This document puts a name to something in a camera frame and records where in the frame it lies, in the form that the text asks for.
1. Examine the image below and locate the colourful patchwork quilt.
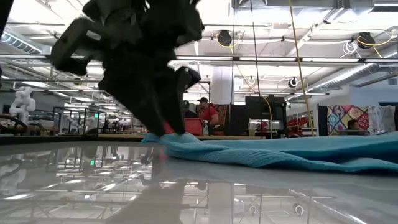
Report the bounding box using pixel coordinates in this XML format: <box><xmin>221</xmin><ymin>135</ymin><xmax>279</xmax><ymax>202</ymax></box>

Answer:
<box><xmin>326</xmin><ymin>105</ymin><xmax>371</xmax><ymax>136</ymax></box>

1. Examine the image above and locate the person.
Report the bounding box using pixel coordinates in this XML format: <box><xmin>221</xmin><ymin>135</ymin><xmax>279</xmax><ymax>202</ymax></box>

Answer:
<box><xmin>182</xmin><ymin>100</ymin><xmax>198</xmax><ymax>119</ymax></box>
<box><xmin>197</xmin><ymin>96</ymin><xmax>221</xmax><ymax>136</ymax></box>
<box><xmin>346</xmin><ymin>119</ymin><xmax>362</xmax><ymax>132</ymax></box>

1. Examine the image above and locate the black hanging cable with coil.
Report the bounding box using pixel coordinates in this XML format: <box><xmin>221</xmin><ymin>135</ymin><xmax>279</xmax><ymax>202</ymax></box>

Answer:
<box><xmin>249</xmin><ymin>0</ymin><xmax>265</xmax><ymax>139</ymax></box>

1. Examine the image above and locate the blue microfibre towel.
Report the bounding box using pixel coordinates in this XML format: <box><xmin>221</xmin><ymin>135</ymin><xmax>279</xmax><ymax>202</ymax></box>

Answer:
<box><xmin>141</xmin><ymin>130</ymin><xmax>398</xmax><ymax>174</ymax></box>

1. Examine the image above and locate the black frame rack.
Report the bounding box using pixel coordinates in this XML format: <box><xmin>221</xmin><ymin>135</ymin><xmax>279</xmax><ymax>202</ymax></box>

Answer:
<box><xmin>52</xmin><ymin>106</ymin><xmax>108</xmax><ymax>136</ymax></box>

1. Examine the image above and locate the silver ventilation duct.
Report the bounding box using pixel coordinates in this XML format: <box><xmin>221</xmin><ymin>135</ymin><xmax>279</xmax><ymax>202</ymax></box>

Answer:
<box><xmin>306</xmin><ymin>62</ymin><xmax>398</xmax><ymax>95</ymax></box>
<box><xmin>0</xmin><ymin>30</ymin><xmax>44</xmax><ymax>55</ymax></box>

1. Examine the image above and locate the red bin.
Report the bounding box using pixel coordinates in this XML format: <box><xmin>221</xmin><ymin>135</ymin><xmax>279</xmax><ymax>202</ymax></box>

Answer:
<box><xmin>164</xmin><ymin>118</ymin><xmax>205</xmax><ymax>136</ymax></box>

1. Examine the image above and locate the white robot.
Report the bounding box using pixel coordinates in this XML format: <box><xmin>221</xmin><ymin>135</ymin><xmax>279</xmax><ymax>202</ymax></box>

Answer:
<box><xmin>8</xmin><ymin>86</ymin><xmax>37</xmax><ymax>126</ymax></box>

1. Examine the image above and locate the black divider panel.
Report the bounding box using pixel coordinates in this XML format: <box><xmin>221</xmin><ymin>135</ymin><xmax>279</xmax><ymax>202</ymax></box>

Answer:
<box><xmin>228</xmin><ymin>104</ymin><xmax>247</xmax><ymax>136</ymax></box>

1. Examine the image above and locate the black ring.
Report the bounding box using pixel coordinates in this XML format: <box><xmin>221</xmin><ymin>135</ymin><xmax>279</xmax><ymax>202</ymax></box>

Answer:
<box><xmin>0</xmin><ymin>114</ymin><xmax>29</xmax><ymax>136</ymax></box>

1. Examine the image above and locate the thin black hanging cable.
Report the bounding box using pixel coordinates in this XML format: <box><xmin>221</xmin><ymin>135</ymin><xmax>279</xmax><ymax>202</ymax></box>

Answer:
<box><xmin>231</xmin><ymin>0</ymin><xmax>236</xmax><ymax>105</ymax></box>

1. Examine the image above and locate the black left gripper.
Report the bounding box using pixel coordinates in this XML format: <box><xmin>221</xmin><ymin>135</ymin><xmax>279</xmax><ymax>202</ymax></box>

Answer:
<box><xmin>49</xmin><ymin>0</ymin><xmax>205</xmax><ymax>137</ymax></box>

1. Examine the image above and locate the white hanging cloth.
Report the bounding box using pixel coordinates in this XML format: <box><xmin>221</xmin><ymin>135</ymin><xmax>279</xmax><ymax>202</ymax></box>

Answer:
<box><xmin>368</xmin><ymin>105</ymin><xmax>396</xmax><ymax>133</ymax></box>

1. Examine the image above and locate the yellow hanging cable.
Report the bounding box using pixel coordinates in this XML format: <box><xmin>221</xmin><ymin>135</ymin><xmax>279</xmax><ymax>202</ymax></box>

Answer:
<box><xmin>288</xmin><ymin>0</ymin><xmax>315</xmax><ymax>137</ymax></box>

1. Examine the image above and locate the black cabinet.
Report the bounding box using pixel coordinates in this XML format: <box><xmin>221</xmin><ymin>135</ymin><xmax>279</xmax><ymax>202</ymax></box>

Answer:
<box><xmin>244</xmin><ymin>95</ymin><xmax>288</xmax><ymax>139</ymax></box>

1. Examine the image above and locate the black table frame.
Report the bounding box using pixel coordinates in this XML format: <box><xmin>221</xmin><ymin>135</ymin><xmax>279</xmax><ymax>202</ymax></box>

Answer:
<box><xmin>0</xmin><ymin>134</ymin><xmax>144</xmax><ymax>146</ymax></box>

